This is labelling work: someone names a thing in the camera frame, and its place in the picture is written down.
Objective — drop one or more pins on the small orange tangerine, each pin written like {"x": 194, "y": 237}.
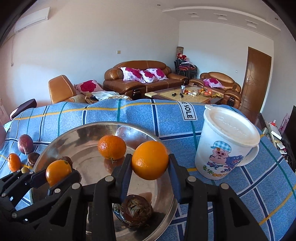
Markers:
{"x": 57, "y": 171}

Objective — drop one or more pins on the white wall air conditioner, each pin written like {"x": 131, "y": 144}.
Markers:
{"x": 31, "y": 19}

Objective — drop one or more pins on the stainless steel plate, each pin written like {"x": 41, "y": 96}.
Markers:
{"x": 81, "y": 146}

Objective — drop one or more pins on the brown leather armchair far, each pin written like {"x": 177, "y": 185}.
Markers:
{"x": 231, "y": 91}

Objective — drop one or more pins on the purple passion fruit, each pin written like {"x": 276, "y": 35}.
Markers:
{"x": 25, "y": 144}

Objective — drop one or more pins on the brown leather armchair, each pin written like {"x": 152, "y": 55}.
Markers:
{"x": 231, "y": 91}
{"x": 61, "y": 89}

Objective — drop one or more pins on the dark stool seat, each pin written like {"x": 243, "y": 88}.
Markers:
{"x": 24, "y": 106}

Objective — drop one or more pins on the large orange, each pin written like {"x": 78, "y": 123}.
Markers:
{"x": 150, "y": 160}

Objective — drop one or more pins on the orange tangerine with stem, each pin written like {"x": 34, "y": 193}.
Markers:
{"x": 14, "y": 162}

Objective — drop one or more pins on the wooden coffee table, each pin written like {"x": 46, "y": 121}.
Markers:
{"x": 192, "y": 94}

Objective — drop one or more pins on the brown wooden door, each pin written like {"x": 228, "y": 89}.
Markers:
{"x": 255, "y": 82}

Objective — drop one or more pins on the white cartoon plastic mug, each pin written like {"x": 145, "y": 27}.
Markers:
{"x": 228, "y": 140}

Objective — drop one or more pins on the dark brown mangosteen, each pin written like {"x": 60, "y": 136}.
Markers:
{"x": 32, "y": 158}

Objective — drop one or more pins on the small yellow-green fruit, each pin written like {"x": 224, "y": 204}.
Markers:
{"x": 25, "y": 170}

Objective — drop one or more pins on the brown leather armchair near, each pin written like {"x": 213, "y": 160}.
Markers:
{"x": 61, "y": 89}

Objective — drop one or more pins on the stacked dark chairs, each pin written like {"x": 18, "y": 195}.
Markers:
{"x": 183, "y": 66}

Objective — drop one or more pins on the brown leather three-seat sofa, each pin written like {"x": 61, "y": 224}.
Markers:
{"x": 137, "y": 77}

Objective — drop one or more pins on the black television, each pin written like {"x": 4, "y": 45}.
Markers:
{"x": 289, "y": 138}

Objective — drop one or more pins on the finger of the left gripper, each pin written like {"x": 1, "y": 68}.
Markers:
{"x": 40, "y": 186}
{"x": 15, "y": 184}

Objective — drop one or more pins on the blue plaid table cloth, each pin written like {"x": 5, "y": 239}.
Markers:
{"x": 266, "y": 185}

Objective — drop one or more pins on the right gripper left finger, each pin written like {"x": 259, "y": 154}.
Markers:
{"x": 96, "y": 200}

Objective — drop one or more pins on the red flower cushion near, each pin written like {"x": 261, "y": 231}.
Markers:
{"x": 88, "y": 86}

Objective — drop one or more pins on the red flower cushion far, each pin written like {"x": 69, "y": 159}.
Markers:
{"x": 212, "y": 82}

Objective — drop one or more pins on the red flower cushion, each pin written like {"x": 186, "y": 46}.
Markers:
{"x": 88, "y": 86}
{"x": 212, "y": 82}

